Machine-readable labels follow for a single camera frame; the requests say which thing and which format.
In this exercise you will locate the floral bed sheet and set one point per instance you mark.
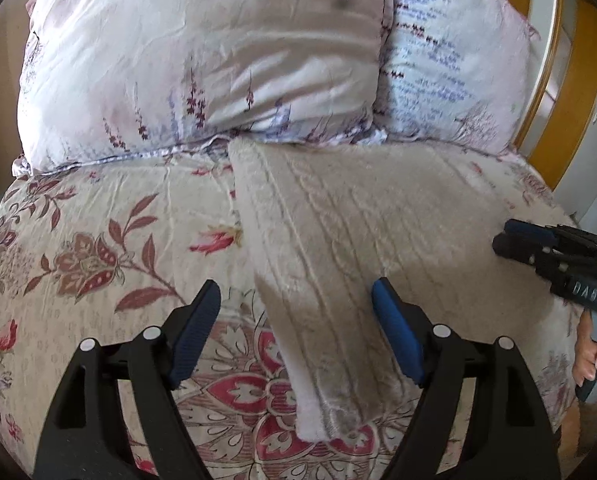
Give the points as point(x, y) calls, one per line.
point(78, 220)

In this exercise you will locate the person's right hand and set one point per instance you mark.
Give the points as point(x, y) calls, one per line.
point(584, 355)

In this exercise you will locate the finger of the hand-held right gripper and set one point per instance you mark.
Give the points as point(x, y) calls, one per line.
point(518, 249)
point(528, 230)

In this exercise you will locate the yellow wooden headboard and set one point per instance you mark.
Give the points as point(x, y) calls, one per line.
point(573, 85)

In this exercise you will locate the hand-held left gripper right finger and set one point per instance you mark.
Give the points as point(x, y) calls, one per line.
point(396, 330)

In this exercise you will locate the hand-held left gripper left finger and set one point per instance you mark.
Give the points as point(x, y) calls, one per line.
point(198, 330)

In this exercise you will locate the pink floral pillow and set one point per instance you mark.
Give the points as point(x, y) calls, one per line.
point(178, 50)

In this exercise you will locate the white blue-printed pillow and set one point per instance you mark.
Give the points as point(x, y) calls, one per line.
point(438, 60)

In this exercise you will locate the beige fluffy knit garment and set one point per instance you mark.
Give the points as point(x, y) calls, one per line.
point(353, 220)

